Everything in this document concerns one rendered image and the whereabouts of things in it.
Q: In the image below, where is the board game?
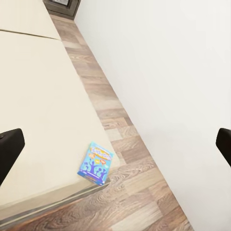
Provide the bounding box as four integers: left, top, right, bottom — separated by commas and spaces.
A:
77, 142, 113, 186

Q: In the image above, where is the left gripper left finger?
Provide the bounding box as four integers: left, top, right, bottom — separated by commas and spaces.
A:
0, 128, 25, 186

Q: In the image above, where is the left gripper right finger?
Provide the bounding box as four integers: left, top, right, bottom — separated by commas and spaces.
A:
216, 128, 231, 167

